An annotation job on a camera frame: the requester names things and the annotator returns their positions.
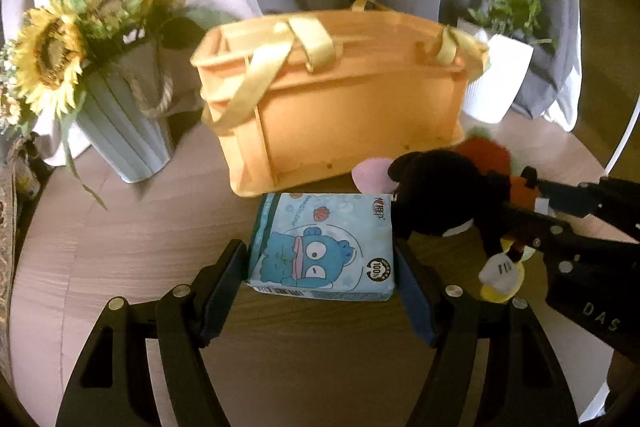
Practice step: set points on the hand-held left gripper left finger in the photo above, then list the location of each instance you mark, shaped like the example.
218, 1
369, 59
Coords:
225, 292

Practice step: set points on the black mouse plush toy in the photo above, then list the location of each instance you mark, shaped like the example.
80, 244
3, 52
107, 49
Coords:
435, 192

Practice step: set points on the white plant pot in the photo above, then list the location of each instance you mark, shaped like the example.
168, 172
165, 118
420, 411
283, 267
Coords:
495, 77

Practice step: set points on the beige dried flowers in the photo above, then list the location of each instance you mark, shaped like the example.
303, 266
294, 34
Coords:
7, 97

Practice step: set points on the artificial sunflower bouquet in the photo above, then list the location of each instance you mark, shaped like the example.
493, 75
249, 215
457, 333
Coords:
55, 47

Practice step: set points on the white hoop frame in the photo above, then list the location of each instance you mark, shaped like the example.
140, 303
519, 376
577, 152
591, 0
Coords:
622, 142

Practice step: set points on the brown patterned cloth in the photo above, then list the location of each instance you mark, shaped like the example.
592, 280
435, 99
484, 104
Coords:
10, 232

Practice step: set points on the grey ribbed vase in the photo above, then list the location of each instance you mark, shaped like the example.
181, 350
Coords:
125, 117

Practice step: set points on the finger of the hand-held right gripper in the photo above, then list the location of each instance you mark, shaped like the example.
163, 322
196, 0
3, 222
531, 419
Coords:
550, 237
565, 199

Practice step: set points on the blue cartoon tissue pack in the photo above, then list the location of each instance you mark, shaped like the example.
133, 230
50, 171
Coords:
320, 247

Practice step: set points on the green potted plant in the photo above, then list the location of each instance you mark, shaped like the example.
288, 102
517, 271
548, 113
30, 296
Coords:
505, 7

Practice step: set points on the orange plastic crate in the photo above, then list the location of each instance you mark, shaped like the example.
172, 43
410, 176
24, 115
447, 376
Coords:
350, 107

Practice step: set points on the pink white plush toy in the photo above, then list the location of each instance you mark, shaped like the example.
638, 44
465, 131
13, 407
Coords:
370, 174

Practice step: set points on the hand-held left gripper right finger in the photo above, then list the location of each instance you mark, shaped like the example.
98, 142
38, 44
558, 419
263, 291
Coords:
412, 297

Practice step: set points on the red strawberry plush toy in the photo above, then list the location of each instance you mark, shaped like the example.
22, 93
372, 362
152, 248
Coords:
487, 152

